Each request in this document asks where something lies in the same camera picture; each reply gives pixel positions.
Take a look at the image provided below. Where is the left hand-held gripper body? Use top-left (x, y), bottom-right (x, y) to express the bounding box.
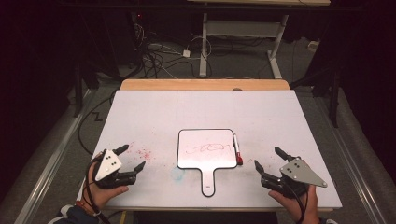
top-left (92, 148), bottom-right (138, 190)

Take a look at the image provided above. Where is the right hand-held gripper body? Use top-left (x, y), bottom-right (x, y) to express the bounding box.
top-left (261, 157), bottom-right (329, 200)

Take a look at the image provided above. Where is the white marker with red cap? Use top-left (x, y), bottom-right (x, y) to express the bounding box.
top-left (232, 133), bottom-right (245, 166)

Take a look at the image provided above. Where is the small whiteboard with handle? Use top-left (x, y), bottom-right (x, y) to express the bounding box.
top-left (176, 128), bottom-right (239, 198)

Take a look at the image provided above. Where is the person's left hand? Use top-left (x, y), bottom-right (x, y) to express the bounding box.
top-left (83, 161), bottom-right (130, 217)

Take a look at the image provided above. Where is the person's right hand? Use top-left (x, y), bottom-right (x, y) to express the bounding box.
top-left (268, 184), bottom-right (320, 219)

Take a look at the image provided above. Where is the red wristband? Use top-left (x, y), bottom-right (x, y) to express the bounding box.
top-left (75, 200), bottom-right (94, 216)

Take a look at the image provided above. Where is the black metal stand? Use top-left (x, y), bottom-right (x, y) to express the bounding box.
top-left (72, 59), bottom-right (101, 119)
top-left (289, 59), bottom-right (345, 129)

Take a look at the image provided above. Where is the wooden table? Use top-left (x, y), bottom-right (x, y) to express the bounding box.
top-left (119, 78), bottom-right (291, 92)

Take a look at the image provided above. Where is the small white box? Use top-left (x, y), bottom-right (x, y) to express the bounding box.
top-left (306, 39), bottom-right (321, 53)

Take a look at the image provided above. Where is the white-framed desk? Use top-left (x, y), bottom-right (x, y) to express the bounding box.
top-left (186, 0), bottom-right (332, 79)

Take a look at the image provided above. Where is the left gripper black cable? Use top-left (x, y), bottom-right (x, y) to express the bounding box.
top-left (84, 154), bottom-right (112, 224)

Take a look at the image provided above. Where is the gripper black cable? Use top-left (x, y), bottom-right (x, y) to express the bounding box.
top-left (281, 181), bottom-right (310, 224)
top-left (84, 154), bottom-right (112, 224)

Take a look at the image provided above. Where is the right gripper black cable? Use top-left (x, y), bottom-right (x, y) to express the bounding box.
top-left (281, 181), bottom-right (310, 224)

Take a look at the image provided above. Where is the black floor cable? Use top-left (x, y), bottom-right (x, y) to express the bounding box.
top-left (77, 89), bottom-right (119, 157)

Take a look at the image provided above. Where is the aluminium rail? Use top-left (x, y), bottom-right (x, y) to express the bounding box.
top-left (12, 88), bottom-right (98, 224)
top-left (312, 91), bottom-right (391, 224)

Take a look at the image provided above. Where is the tangle of black cables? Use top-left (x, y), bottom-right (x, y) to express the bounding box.
top-left (132, 22), bottom-right (214, 80)

